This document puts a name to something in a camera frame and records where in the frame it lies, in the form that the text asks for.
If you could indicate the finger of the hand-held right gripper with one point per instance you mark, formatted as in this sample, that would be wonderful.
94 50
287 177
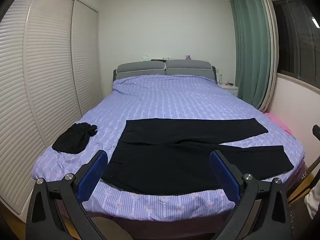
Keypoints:
317 131

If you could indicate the green curtain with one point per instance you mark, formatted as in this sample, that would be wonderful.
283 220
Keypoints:
250 50

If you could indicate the small white box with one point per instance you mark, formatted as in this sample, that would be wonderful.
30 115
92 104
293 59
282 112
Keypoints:
167 58

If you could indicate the clear bottle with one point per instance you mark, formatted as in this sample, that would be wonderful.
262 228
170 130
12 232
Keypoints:
220 79

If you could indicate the dark window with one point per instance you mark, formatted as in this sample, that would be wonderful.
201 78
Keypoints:
297 37

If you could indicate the white nightstand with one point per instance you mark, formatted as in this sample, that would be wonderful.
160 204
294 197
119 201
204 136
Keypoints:
231 89

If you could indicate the pink toy figure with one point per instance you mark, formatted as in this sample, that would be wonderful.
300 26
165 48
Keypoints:
188 57

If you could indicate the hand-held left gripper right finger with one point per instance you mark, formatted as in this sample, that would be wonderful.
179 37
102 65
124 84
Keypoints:
225 177

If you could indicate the white object on headboard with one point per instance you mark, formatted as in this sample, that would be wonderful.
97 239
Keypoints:
145 58

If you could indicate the bed with purple sheet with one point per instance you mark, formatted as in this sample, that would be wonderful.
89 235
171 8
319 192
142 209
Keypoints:
175 100

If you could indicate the grey headboard cushion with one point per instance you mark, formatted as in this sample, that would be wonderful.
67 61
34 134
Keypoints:
140 68
190 67

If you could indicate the white cloth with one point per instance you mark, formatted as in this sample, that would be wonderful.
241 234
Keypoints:
313 201

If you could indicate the pink cloth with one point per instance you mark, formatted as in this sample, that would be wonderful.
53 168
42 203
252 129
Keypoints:
278 122

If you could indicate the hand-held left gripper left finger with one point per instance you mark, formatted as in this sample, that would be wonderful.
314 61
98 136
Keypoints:
93 175

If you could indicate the flat black object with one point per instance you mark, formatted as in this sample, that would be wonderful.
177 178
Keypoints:
157 60

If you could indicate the black pants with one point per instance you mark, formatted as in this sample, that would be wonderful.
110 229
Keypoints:
162 165

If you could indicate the small black folded garment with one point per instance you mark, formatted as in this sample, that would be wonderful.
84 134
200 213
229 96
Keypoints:
71 140

